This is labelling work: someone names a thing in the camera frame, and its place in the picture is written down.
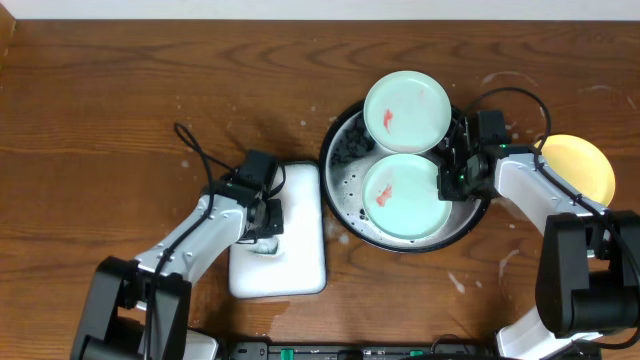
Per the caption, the green and yellow sponge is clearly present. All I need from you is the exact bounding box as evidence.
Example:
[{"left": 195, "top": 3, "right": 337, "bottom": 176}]
[{"left": 254, "top": 237, "right": 279, "bottom": 256}]

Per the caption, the light green plate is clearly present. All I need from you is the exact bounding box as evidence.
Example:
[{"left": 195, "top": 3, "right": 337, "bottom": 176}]
[
  {"left": 363, "top": 70, "right": 452, "bottom": 154},
  {"left": 362, "top": 154, "right": 452, "bottom": 240}
]

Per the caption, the yellow plate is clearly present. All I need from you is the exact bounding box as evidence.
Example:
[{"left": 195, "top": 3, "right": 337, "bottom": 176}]
[{"left": 542, "top": 134, "right": 616, "bottom": 206}]

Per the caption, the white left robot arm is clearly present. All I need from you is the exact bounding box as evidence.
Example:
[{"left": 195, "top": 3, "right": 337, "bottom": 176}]
[{"left": 70, "top": 179, "right": 284, "bottom": 359}]

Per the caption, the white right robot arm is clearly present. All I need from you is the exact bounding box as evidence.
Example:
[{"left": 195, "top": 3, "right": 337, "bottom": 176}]
[{"left": 437, "top": 114, "right": 639, "bottom": 359}]

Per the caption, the black rectangular soapy tray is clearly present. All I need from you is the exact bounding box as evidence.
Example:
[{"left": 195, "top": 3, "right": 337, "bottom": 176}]
[{"left": 229, "top": 162, "right": 327, "bottom": 299}]

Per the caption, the round black metal tray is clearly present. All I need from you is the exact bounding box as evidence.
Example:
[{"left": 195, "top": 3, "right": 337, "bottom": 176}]
[{"left": 319, "top": 100, "right": 490, "bottom": 253}]

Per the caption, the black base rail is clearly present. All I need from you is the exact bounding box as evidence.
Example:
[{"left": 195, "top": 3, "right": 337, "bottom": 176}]
[{"left": 214, "top": 341, "right": 496, "bottom": 360}]

